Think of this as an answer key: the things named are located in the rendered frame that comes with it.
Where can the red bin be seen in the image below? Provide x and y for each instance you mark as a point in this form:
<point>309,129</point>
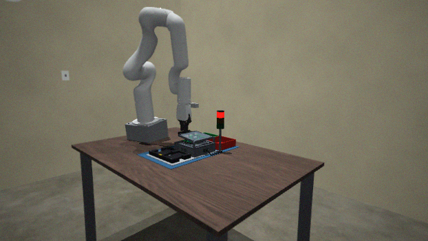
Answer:
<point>226,143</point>

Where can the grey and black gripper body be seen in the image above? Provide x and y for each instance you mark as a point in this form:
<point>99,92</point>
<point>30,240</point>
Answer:
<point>183,111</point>

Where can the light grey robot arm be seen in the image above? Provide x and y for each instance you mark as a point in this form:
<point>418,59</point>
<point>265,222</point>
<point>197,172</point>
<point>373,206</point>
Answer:
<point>138,67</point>

